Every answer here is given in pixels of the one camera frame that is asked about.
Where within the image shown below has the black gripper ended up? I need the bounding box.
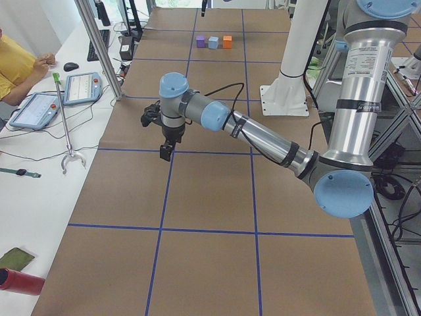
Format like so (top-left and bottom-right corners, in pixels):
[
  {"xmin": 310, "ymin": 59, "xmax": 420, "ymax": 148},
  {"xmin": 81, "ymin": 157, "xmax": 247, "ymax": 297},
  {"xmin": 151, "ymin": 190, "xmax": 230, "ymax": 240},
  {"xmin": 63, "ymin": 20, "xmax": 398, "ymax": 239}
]
[{"xmin": 140, "ymin": 103, "xmax": 185, "ymax": 161}]

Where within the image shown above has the light blue foam block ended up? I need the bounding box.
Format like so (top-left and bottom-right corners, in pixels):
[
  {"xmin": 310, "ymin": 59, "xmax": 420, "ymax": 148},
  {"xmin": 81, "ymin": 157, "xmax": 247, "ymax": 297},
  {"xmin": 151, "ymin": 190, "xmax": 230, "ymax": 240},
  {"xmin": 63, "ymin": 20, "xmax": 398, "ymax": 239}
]
[{"xmin": 208, "ymin": 36, "xmax": 219, "ymax": 49}]

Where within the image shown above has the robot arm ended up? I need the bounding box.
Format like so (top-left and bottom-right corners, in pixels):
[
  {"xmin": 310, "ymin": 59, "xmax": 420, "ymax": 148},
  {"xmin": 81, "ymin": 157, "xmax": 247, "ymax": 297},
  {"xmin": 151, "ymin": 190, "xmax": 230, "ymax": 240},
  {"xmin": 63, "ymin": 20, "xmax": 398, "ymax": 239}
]
[{"xmin": 140, "ymin": 1, "xmax": 420, "ymax": 218}]

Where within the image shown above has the purple foam block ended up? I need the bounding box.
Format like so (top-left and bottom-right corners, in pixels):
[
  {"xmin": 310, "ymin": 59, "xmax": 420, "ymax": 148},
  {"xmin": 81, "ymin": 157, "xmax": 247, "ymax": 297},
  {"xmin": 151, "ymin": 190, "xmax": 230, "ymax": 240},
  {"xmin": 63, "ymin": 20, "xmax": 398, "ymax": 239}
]
[{"xmin": 195, "ymin": 35, "xmax": 206, "ymax": 48}]

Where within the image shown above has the orange foam block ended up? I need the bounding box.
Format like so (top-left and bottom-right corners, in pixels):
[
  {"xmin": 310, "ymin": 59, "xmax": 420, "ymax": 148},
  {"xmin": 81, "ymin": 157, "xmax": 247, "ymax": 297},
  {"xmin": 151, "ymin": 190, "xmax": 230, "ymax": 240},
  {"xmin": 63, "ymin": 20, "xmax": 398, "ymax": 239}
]
[{"xmin": 222, "ymin": 35, "xmax": 233, "ymax": 49}]

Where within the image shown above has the black power adapter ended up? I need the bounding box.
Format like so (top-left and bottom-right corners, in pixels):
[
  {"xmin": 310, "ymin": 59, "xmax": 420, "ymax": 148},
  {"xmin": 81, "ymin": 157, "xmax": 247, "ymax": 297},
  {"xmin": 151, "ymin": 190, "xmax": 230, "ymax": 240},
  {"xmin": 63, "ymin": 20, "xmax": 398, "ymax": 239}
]
[{"xmin": 119, "ymin": 36, "xmax": 134, "ymax": 61}]

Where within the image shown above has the far teach pendant tablet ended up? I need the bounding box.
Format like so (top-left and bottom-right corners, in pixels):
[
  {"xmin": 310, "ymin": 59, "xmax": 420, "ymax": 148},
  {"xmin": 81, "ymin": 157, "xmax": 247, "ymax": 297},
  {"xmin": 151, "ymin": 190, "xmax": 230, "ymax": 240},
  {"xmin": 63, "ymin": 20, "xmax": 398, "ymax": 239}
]
[{"xmin": 63, "ymin": 72, "xmax": 102, "ymax": 105}]

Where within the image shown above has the teach pendant tablet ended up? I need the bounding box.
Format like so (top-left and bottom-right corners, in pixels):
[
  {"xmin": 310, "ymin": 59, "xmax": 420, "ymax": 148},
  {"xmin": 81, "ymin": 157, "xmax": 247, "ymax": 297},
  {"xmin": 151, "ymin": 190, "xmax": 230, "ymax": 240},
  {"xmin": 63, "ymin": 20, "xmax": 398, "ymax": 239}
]
[
  {"xmin": 9, "ymin": 93, "xmax": 60, "ymax": 130},
  {"xmin": 63, "ymin": 72, "xmax": 102, "ymax": 105}
]

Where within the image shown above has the black keyboard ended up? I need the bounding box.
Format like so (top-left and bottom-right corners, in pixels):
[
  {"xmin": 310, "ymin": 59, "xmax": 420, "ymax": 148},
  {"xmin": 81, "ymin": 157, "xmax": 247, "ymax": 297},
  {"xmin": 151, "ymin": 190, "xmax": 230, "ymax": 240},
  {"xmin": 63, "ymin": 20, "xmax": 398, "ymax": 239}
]
[{"xmin": 86, "ymin": 29, "xmax": 111, "ymax": 63}]

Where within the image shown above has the black computer mouse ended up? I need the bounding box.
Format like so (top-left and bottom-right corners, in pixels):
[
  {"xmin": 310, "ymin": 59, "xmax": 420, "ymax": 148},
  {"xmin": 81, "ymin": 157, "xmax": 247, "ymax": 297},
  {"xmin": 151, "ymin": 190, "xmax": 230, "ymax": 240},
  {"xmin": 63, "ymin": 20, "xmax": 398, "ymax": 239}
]
[{"xmin": 63, "ymin": 62, "xmax": 80, "ymax": 72}]

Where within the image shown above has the metal reacher grabber tool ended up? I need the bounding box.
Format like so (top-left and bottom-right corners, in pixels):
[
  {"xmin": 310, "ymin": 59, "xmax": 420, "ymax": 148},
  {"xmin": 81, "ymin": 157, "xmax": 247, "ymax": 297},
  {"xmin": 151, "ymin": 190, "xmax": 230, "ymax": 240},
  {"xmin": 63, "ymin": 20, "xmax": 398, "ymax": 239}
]
[{"xmin": 53, "ymin": 72, "xmax": 86, "ymax": 174}]

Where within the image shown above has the near teach pendant tablet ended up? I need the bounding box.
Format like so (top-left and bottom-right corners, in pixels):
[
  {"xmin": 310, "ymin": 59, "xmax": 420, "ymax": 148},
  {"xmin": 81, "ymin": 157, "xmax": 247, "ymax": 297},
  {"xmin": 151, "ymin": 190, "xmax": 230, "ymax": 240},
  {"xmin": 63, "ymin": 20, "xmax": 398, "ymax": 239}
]
[{"xmin": 9, "ymin": 93, "xmax": 60, "ymax": 130}]

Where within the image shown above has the person in yellow shirt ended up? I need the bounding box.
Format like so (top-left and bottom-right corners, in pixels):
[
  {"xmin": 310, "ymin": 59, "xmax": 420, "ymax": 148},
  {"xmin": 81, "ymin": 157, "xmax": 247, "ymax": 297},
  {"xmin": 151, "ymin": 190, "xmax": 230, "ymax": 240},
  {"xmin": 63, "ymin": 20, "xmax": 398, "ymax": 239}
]
[{"xmin": 1, "ymin": 30, "xmax": 56, "ymax": 106}]

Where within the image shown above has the red cylinder bottle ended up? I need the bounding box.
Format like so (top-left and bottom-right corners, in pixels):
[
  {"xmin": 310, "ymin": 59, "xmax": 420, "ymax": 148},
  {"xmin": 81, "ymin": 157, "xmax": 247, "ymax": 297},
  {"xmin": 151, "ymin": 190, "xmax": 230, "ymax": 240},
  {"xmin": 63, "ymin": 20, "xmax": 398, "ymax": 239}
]
[{"xmin": 1, "ymin": 268, "xmax": 45, "ymax": 296}]

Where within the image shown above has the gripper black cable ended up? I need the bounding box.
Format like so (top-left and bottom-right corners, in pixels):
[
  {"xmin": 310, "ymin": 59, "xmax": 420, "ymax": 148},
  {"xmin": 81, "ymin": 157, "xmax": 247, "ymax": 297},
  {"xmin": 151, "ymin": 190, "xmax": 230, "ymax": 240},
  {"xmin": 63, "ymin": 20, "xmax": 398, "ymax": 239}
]
[{"xmin": 210, "ymin": 82, "xmax": 293, "ymax": 165}]

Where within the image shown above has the aluminium frame post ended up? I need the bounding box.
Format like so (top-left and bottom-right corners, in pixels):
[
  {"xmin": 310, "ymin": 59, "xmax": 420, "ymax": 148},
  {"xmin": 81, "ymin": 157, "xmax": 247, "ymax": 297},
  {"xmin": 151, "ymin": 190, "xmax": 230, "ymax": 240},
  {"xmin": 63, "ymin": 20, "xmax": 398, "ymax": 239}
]
[{"xmin": 74, "ymin": 0, "xmax": 123, "ymax": 101}]

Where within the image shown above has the smart watch green strap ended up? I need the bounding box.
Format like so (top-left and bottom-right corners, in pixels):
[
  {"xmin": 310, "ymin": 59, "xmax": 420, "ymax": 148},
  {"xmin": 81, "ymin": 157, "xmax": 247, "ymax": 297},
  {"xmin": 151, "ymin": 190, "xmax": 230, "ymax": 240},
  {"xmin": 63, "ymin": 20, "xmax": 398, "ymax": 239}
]
[{"xmin": 0, "ymin": 167, "xmax": 43, "ymax": 179}]

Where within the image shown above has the aluminium frame rail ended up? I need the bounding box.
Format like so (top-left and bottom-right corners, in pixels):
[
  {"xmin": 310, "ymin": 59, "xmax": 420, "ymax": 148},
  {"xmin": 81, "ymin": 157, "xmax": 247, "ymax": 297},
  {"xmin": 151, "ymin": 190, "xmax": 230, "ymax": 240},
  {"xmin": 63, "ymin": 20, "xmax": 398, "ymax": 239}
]
[{"xmin": 328, "ymin": 49, "xmax": 421, "ymax": 316}]

